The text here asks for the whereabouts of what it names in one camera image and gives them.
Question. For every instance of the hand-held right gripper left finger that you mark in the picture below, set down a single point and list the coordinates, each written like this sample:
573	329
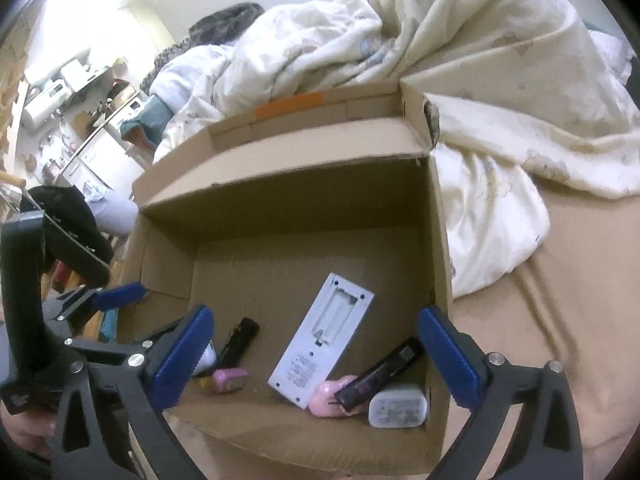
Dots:
181	357

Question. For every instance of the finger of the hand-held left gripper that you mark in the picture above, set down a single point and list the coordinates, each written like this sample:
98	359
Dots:
120	295
110	348

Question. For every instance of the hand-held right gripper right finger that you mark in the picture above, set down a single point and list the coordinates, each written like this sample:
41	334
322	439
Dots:
450	357

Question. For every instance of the small pink toy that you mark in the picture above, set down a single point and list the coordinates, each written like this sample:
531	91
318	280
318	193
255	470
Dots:
230	379

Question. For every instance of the plain black bar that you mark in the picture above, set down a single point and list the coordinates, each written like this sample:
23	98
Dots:
239	342

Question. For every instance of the white charger plug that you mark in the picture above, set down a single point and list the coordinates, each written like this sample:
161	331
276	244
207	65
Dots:
398	406

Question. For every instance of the black bar with pink print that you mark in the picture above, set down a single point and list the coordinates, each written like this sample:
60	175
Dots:
380	372

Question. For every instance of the pink rounded case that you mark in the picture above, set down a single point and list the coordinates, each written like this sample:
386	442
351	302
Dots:
327	397

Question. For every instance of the white remote control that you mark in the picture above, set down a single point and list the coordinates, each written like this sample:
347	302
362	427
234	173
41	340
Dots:
320	340

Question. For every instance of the cardboard box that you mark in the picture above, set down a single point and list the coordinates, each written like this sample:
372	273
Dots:
280	240

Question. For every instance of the person's left hand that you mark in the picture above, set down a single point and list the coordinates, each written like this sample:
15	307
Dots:
25	430

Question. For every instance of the small yellow item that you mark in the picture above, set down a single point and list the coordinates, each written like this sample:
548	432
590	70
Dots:
205	383

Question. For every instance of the light blue garment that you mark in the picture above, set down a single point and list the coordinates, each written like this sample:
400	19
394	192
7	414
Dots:
112	215

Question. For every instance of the black cloth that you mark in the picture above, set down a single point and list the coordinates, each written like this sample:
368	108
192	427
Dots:
65	220

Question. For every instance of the wooden chair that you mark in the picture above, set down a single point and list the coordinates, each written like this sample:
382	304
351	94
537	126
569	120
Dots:
10	178

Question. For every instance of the white cabinet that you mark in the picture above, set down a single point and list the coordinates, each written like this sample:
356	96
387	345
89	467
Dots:
95	160

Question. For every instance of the teal cloth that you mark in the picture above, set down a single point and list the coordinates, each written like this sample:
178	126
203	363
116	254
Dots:
150	117

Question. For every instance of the white appliance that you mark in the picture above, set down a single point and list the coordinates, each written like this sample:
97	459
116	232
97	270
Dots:
42	102

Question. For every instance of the light blue pillow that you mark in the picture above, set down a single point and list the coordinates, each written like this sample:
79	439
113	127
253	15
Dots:
185	70

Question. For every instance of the grey furry pillow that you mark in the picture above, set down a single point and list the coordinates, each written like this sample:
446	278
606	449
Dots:
225	20

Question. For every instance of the cream printed duvet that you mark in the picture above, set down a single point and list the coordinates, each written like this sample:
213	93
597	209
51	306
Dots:
475	60

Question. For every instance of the white patterned pillow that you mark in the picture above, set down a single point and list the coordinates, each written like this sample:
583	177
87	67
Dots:
607	52

